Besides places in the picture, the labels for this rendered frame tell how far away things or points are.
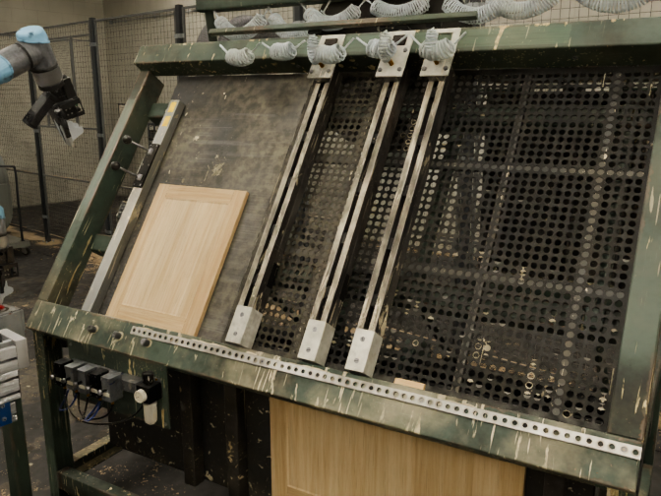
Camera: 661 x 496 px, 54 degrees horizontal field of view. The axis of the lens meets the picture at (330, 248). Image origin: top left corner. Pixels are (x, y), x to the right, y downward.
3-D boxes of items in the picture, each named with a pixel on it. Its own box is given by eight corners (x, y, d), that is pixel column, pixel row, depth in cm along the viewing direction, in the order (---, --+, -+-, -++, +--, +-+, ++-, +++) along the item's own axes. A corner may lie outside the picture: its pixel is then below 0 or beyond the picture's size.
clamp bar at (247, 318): (231, 345, 217) (189, 324, 197) (332, 53, 252) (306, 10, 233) (256, 351, 212) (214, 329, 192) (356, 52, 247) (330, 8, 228)
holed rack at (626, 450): (131, 334, 231) (129, 334, 231) (134, 326, 232) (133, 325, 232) (639, 461, 150) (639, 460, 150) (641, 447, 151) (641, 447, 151)
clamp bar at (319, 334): (302, 362, 203) (264, 341, 184) (398, 50, 239) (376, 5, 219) (330, 368, 198) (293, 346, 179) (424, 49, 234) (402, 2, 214)
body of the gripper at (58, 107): (87, 116, 193) (72, 79, 185) (59, 128, 189) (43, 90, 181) (76, 107, 198) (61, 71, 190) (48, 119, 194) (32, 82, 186)
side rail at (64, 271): (57, 307, 269) (36, 298, 260) (155, 85, 301) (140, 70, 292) (67, 310, 266) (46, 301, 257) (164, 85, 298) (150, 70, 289)
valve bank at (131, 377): (41, 411, 238) (34, 350, 233) (74, 397, 250) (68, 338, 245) (140, 448, 213) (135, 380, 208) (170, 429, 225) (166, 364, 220)
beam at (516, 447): (44, 335, 265) (23, 327, 256) (57, 307, 269) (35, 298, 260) (637, 498, 157) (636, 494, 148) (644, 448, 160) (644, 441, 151)
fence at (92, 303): (88, 313, 251) (81, 309, 248) (176, 104, 280) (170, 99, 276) (97, 315, 249) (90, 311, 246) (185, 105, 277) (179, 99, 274)
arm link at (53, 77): (36, 76, 178) (26, 67, 183) (43, 92, 181) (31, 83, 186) (62, 66, 182) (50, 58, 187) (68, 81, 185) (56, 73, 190)
